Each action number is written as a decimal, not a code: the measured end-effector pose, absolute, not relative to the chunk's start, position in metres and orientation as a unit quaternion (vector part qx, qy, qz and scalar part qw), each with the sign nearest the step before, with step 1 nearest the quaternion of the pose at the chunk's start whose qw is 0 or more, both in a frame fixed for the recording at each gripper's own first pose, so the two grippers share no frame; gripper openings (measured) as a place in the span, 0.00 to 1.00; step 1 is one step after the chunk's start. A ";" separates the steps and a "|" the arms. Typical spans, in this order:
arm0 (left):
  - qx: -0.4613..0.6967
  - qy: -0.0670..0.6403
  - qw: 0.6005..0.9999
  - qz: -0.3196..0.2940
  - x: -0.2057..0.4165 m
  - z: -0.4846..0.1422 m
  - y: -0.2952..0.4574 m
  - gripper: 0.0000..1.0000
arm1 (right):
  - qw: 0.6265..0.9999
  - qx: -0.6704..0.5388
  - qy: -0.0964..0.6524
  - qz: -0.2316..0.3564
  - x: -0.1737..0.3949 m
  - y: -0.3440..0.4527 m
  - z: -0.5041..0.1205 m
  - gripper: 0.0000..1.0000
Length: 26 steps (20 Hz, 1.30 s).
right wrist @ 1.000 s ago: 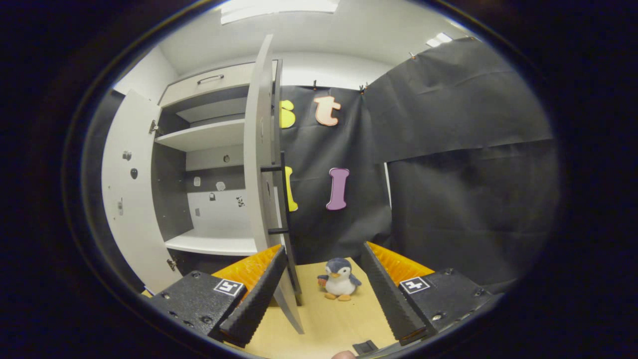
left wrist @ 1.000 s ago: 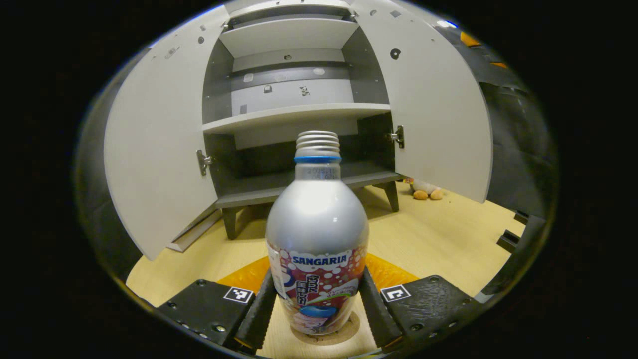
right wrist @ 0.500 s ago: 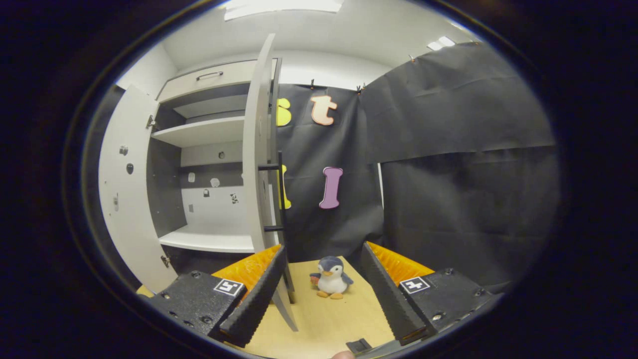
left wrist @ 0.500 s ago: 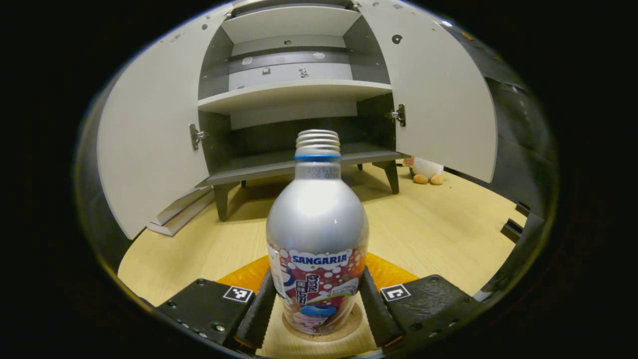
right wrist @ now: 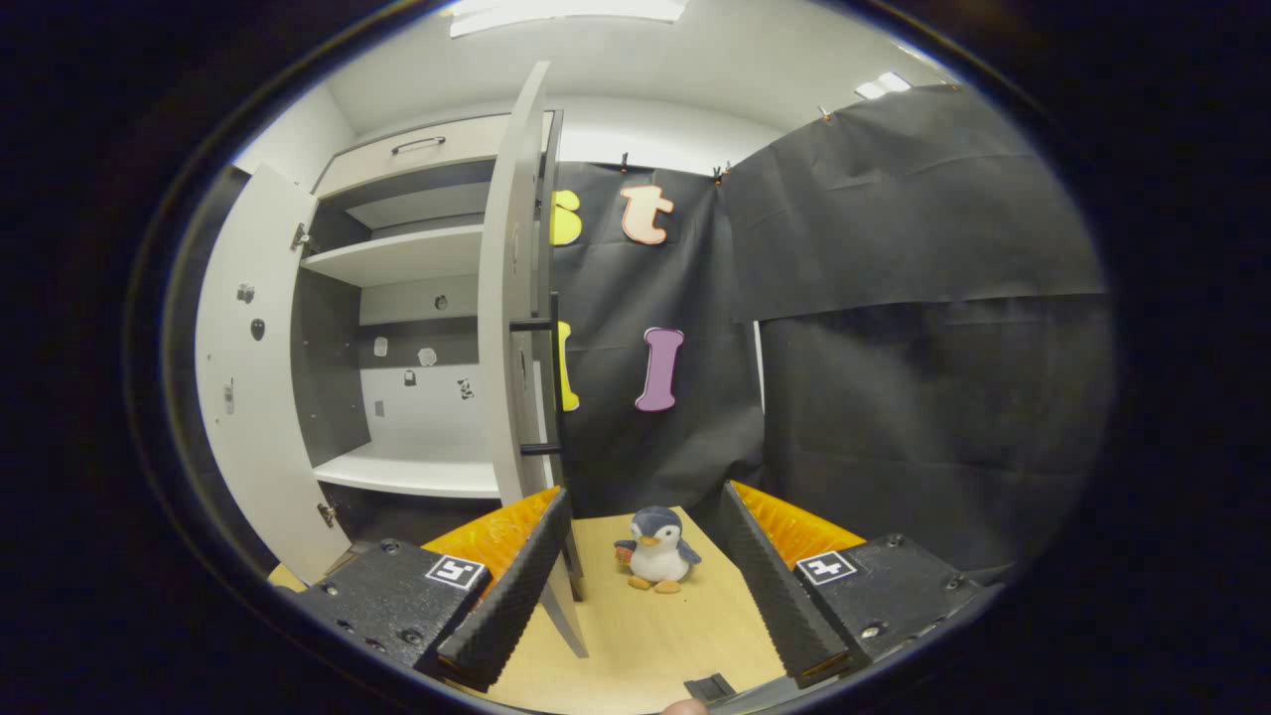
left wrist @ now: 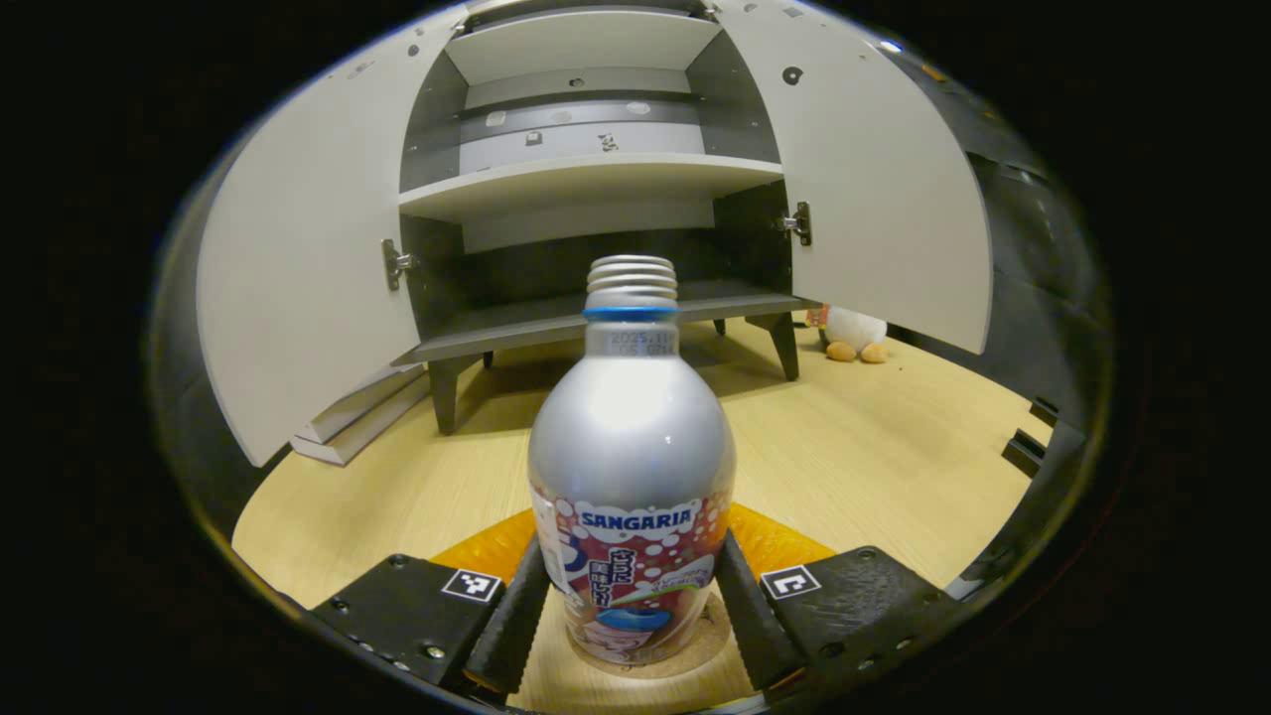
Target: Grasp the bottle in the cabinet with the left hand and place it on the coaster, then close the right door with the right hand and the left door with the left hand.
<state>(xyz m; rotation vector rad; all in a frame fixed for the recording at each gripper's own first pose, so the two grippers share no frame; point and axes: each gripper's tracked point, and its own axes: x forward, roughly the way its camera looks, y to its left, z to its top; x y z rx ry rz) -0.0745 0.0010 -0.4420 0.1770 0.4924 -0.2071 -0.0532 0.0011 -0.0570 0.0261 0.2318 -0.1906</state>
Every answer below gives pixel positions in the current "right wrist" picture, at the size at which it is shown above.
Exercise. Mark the small black flat object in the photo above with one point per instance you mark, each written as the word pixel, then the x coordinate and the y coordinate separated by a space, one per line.
pixel 710 687

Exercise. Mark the grey cabinet drawer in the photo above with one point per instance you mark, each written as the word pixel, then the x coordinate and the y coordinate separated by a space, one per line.
pixel 377 164

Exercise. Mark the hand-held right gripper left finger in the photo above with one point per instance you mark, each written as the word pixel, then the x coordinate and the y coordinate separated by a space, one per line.
pixel 516 596

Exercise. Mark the white cabinet shelf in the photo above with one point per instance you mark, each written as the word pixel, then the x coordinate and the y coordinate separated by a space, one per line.
pixel 397 256

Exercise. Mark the grey and white cabinet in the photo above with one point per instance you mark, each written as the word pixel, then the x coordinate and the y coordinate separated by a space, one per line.
pixel 323 377

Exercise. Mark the small ceiling light panel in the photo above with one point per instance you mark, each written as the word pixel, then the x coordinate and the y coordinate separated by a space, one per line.
pixel 884 84

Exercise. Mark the penguin plush toy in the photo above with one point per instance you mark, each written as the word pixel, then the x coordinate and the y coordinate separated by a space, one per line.
pixel 655 561

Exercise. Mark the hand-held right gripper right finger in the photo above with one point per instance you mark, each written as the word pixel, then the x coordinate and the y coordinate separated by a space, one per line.
pixel 770 596

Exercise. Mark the black backdrop cloth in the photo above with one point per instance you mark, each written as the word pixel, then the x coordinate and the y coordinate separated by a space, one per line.
pixel 943 248

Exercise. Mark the large ceiling light panel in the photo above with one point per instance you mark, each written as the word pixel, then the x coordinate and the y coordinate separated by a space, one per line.
pixel 566 12

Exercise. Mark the grey cabinet door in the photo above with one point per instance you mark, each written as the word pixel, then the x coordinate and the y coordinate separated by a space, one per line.
pixel 501 248
pixel 258 447

